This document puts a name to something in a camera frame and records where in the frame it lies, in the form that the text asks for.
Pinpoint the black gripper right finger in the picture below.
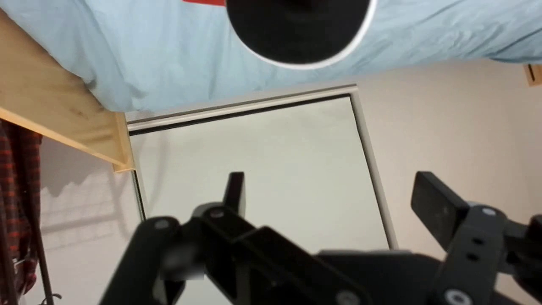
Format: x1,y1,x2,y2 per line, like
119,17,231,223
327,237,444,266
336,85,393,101
410,169,542,305

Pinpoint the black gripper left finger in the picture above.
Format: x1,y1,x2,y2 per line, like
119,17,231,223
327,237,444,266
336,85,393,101
100,171,363,305

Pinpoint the black cap with white trim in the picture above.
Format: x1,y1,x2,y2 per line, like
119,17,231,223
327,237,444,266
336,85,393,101
226,0,380,71

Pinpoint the white closet door panel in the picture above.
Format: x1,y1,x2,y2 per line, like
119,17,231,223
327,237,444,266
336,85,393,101
126,83,398,254

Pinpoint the black clothes rack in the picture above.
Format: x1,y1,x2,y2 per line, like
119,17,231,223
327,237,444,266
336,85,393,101
29,222,65,305

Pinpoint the red plaid shirt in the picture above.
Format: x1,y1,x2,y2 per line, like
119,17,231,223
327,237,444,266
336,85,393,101
0,118,46,301

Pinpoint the wooden bed frame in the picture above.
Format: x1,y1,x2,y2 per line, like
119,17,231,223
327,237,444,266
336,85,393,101
0,8,136,174

